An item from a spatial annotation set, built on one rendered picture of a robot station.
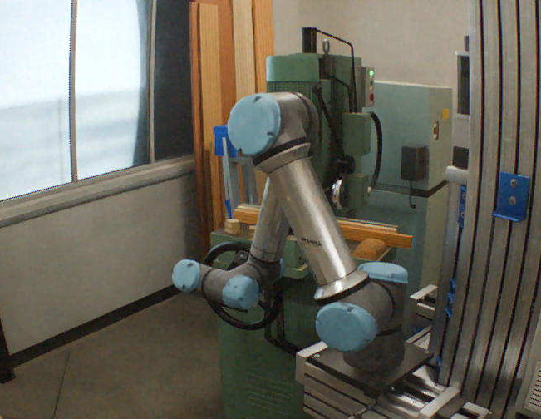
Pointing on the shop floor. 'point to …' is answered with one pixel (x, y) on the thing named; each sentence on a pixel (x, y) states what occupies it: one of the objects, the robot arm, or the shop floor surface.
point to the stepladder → (223, 147)
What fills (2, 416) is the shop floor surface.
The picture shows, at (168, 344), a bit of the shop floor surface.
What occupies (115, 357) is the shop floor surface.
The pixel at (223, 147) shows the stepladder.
